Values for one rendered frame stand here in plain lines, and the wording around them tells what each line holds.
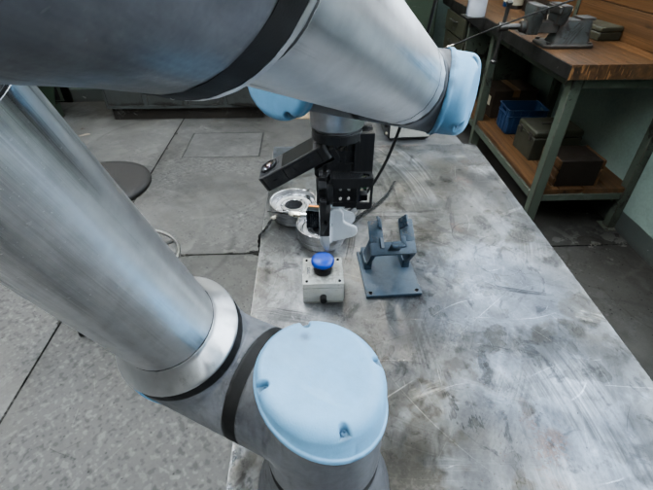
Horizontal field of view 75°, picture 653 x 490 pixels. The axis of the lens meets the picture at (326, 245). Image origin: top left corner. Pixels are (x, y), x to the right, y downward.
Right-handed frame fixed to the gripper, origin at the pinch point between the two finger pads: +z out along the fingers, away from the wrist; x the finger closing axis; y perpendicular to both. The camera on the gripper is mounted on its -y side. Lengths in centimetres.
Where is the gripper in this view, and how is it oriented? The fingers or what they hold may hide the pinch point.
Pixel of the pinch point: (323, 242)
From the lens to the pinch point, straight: 70.6
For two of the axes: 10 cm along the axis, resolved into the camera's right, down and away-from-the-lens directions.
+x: -0.4, -6.1, 7.9
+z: 0.0, 7.9, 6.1
